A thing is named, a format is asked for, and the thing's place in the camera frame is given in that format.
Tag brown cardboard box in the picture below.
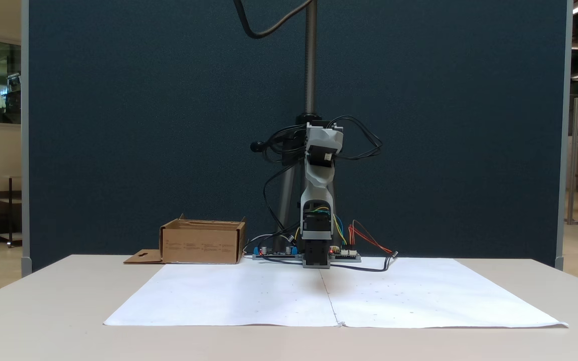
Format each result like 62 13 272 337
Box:
123 214 247 265

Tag thin black servo wires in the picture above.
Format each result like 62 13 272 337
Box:
260 115 384 251

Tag dark blue partition panel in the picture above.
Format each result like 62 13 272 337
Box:
22 0 572 271

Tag yellow blue green wires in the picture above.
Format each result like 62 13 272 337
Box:
314 206 348 246

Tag framed wall window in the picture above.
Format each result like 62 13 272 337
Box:
0 34 22 130

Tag blue power circuit board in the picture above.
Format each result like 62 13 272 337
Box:
252 244 304 261

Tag black camera tripod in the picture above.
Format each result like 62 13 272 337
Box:
250 0 340 254

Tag thick black camera cable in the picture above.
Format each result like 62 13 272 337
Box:
233 0 315 40

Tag white paper sheet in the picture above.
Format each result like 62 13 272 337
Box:
322 258 569 329
103 262 340 327

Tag black cable with connector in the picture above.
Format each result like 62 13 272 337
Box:
329 251 399 273

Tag motor controller circuit board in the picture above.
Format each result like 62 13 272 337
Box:
330 245 362 263

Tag orange wires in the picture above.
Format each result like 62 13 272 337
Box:
348 221 395 255

